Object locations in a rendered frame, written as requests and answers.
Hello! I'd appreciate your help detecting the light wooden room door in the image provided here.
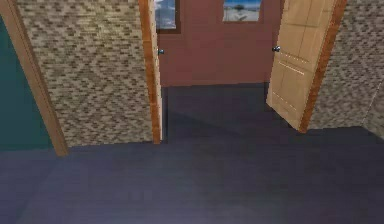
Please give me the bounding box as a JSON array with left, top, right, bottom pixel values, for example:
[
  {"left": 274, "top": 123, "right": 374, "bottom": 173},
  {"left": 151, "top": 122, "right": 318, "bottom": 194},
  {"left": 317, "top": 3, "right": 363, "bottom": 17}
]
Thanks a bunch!
[
  {"left": 147, "top": 0, "right": 164, "bottom": 141},
  {"left": 265, "top": 0, "right": 340, "bottom": 131}
]

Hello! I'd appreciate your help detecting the framed beach picture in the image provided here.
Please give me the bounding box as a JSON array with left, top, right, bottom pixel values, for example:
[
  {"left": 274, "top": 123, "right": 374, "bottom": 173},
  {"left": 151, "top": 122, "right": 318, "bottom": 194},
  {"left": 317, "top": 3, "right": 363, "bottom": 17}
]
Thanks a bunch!
[{"left": 221, "top": 0, "right": 263, "bottom": 24}]

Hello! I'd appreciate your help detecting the framed sky picture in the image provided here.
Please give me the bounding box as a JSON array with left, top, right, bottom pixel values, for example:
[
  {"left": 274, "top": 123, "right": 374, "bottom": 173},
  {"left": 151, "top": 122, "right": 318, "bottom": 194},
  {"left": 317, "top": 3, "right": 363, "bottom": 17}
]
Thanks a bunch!
[{"left": 153, "top": 0, "right": 182, "bottom": 35}]

